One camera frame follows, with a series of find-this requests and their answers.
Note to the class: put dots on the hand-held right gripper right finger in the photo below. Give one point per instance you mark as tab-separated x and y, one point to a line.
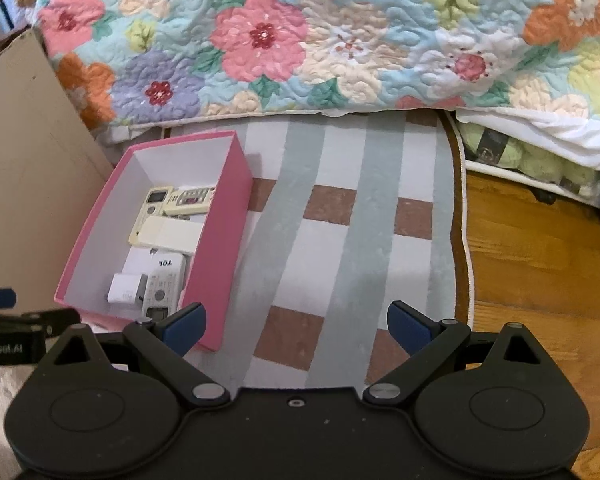
410	330

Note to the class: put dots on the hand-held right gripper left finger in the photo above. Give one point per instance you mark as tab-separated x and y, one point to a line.
180	326

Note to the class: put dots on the small white remote control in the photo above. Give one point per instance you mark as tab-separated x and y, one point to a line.
162	285

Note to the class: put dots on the white charger cube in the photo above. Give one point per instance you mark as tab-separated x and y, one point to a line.
122	290

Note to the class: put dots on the white power bank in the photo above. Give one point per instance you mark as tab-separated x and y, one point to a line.
175	235

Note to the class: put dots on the pink cardboard box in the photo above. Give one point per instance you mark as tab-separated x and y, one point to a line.
220	240

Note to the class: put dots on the cream remote control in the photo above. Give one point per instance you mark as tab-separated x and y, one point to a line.
152	210

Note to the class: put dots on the white remote with red panel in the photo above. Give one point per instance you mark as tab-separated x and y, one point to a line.
190	202

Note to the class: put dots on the striped rug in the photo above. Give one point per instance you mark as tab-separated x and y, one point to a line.
330	235

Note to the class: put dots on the beige cardboard panel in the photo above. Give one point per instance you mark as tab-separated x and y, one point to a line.
25	160

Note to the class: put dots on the white scalloped cloth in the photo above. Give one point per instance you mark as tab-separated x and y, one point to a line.
130	132

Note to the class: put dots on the white bed sheet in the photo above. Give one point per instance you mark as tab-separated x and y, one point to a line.
555	130

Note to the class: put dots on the floral quilt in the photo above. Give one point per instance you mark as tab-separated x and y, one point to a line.
330	35

